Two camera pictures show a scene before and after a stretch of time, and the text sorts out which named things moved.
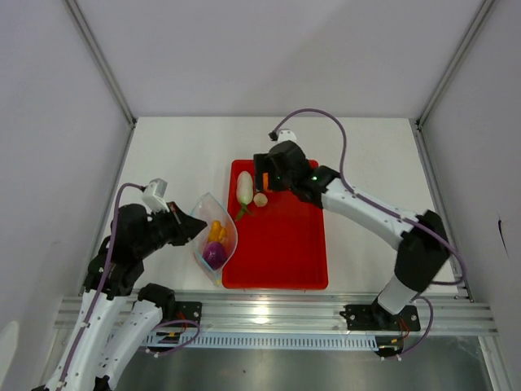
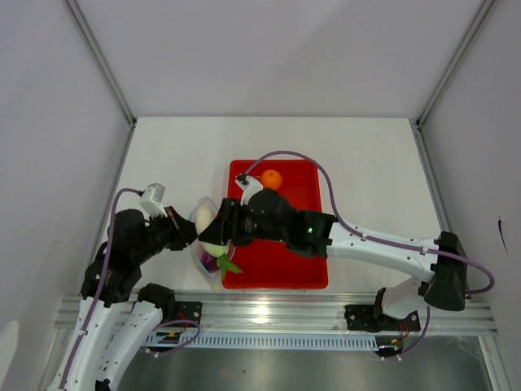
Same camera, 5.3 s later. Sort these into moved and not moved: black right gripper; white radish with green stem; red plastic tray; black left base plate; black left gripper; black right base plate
Moved: white radish with green stem; black right gripper
Not moved: black right base plate; black left gripper; black left base plate; red plastic tray
